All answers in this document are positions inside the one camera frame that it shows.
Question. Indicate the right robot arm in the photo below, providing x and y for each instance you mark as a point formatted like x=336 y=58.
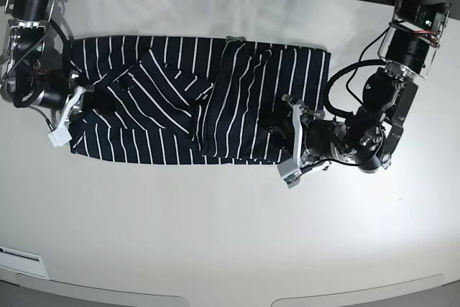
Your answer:
x=25 y=83

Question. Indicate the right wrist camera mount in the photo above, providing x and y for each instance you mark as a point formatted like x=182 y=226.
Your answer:
x=60 y=135

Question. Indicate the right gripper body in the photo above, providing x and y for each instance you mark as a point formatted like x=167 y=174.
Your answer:
x=55 y=95

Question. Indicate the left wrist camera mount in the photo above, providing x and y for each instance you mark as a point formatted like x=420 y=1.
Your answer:
x=302 y=160

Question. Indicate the white label sticker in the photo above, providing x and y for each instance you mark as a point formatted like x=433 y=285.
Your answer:
x=23 y=263

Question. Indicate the navy white striped T-shirt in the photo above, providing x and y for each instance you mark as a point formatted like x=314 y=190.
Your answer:
x=191 y=100

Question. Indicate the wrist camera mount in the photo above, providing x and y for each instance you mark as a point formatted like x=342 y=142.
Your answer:
x=60 y=135
x=302 y=160

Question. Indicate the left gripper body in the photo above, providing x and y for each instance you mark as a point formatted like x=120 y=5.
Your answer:
x=326 y=139

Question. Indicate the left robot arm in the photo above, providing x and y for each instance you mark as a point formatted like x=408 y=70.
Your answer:
x=366 y=138

